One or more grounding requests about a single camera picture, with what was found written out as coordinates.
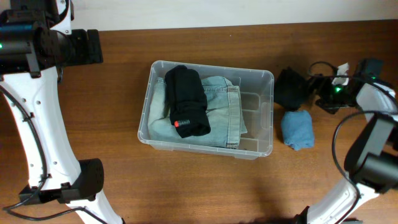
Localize dark green cloth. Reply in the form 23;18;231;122
274;67;310;111

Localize blue cloth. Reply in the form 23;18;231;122
281;110;315;151

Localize light blue jeans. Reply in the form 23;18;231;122
147;76;248;149

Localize black garment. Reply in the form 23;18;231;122
165;65;211;138

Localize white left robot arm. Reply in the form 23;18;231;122
1;0;123;223

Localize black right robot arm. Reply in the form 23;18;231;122
292;58;397;223

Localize clear plastic storage bin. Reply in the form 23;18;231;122
137;60;275;160

